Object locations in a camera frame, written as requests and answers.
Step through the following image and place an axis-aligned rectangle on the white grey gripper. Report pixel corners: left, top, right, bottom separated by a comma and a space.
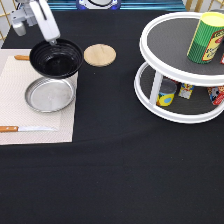
10, 0, 60, 44

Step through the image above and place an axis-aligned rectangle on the black bowl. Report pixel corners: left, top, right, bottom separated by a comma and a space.
29, 39, 83, 79

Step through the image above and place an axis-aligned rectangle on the white two-tier lazy Susan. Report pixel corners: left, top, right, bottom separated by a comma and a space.
134, 12, 224, 124

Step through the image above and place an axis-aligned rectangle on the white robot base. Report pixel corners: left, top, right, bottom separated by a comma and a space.
76, 0, 121, 10

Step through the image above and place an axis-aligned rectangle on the round metal plate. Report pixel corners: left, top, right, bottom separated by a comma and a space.
25, 77, 75, 113

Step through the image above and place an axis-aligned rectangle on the round wooden coaster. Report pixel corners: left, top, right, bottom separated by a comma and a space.
84, 44, 116, 67

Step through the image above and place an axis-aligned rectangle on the beige woven placemat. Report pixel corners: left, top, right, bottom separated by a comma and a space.
0, 49, 75, 145

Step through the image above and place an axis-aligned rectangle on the blue yellow can lower tier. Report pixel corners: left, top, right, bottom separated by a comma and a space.
156, 79, 177, 106

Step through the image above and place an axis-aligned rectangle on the blue yellow box lower tier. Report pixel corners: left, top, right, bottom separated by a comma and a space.
179, 83, 194, 99

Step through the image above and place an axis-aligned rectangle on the green yellow parmesan can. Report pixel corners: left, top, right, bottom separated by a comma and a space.
187, 12, 224, 64

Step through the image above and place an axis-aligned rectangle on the red raisins box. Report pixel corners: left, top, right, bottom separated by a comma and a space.
220, 53, 224, 64

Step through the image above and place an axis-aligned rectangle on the red box lower tier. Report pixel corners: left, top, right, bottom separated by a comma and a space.
207, 86, 224, 105

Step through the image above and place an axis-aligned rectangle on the wooden handled fork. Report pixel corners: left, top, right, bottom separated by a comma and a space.
14, 55, 30, 61

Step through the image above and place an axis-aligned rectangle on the wooden handled knife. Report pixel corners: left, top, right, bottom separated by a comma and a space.
0, 126, 57, 133

